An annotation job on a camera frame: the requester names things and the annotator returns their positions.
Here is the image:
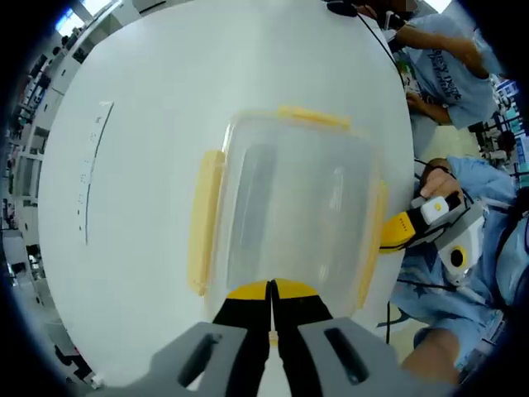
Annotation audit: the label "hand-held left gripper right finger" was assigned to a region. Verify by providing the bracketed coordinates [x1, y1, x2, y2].
[271, 279, 433, 397]

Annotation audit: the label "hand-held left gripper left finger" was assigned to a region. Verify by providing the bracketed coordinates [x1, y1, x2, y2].
[149, 279, 272, 397]

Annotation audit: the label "clear storage box yellow latches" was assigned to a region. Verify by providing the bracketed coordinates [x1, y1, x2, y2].
[186, 103, 390, 347]

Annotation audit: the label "person's right hand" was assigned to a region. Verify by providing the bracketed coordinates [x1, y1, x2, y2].
[419, 165, 462, 199]

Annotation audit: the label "operator in light blue shirt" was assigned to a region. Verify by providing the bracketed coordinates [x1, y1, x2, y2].
[390, 155, 529, 365]

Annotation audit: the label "thin black device cable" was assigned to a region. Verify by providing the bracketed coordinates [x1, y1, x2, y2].
[384, 279, 460, 345]

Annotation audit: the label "black cable with plug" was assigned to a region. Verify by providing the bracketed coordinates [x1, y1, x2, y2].
[322, 0, 400, 74]

